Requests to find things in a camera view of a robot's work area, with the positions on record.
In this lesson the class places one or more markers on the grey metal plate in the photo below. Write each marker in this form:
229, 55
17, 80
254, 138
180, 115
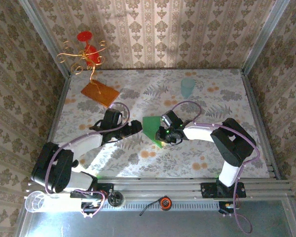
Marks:
162, 224

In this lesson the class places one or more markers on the clear plastic cup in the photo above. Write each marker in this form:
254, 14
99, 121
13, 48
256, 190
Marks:
35, 203

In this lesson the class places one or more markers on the aluminium mounting rail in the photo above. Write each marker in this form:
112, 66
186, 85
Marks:
150, 187

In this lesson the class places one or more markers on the teal translucent plastic cup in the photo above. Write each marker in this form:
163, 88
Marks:
187, 87

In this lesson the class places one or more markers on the small black controller board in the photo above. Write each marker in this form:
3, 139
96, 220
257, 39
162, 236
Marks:
227, 207
91, 206

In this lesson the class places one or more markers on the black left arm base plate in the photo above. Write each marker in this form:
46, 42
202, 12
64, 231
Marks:
75, 195

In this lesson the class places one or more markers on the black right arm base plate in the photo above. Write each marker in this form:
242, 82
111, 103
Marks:
212, 191

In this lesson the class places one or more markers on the black round knob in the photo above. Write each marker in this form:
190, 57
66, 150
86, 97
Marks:
76, 163

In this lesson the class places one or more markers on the green square paper sheet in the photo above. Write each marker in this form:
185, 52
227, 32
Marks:
151, 128

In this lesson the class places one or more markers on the aluminium corner post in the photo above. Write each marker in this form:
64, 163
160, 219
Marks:
44, 39
266, 37

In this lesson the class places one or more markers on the orange black tape measure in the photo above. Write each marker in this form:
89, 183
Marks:
166, 203

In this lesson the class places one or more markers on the black round connector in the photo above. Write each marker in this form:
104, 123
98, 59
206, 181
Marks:
115, 198

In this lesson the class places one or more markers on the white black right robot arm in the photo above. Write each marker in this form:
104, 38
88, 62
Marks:
199, 134

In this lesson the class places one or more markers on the red plastic wine glass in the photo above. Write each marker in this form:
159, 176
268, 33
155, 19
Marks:
84, 36

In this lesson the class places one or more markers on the floral print tablecloth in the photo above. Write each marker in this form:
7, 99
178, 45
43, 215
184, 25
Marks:
162, 160

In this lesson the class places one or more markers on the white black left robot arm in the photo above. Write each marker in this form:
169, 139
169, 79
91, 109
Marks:
88, 145

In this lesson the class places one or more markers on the aluminium side rail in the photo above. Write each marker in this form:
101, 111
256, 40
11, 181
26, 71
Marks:
56, 118
264, 128

